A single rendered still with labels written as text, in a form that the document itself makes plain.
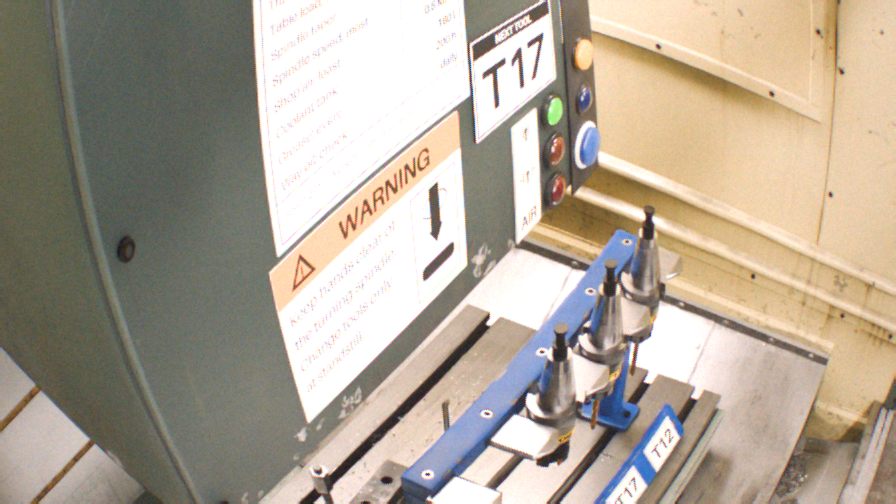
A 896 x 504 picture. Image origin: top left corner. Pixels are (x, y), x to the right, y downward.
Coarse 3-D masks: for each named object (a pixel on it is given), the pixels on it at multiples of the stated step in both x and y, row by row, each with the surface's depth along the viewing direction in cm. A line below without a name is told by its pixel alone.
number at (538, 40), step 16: (544, 32) 63; (512, 48) 60; (528, 48) 62; (544, 48) 64; (512, 64) 61; (528, 64) 63; (544, 64) 65; (512, 80) 62; (528, 80) 63; (512, 96) 62
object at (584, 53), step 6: (582, 42) 68; (588, 42) 68; (582, 48) 68; (588, 48) 68; (576, 54) 68; (582, 54) 68; (588, 54) 68; (576, 60) 68; (582, 60) 68; (588, 60) 69; (582, 66) 68; (588, 66) 69
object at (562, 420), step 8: (576, 384) 110; (576, 392) 109; (528, 400) 109; (576, 400) 108; (528, 408) 108; (536, 408) 108; (568, 408) 107; (576, 408) 109; (528, 416) 110; (536, 416) 107; (544, 416) 107; (552, 416) 107; (560, 416) 107; (568, 416) 107; (552, 424) 108; (560, 424) 108; (568, 424) 108
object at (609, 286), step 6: (606, 264) 109; (612, 264) 109; (606, 270) 110; (612, 270) 109; (606, 276) 110; (612, 276) 110; (606, 282) 110; (612, 282) 110; (606, 288) 111; (612, 288) 111
